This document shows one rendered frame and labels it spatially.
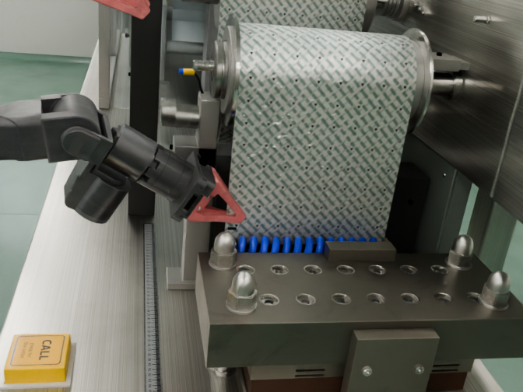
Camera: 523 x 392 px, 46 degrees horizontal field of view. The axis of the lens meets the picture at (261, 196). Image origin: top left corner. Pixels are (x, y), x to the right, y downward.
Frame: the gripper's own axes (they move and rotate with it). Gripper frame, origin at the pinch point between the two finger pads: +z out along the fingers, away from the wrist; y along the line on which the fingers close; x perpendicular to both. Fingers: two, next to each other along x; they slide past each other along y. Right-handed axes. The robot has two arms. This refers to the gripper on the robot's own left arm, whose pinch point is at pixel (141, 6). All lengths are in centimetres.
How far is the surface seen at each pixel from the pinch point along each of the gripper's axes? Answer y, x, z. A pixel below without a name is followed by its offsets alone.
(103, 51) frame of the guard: -98, -27, 8
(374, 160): 3.8, 7.2, 35.5
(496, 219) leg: -10, 15, 68
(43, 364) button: 16.8, -37.4, 17.9
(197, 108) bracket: -4.8, -5.4, 14.9
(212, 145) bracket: -3.2, -7.7, 19.8
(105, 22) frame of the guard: -98, -20, 3
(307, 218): 3.9, -4.9, 34.9
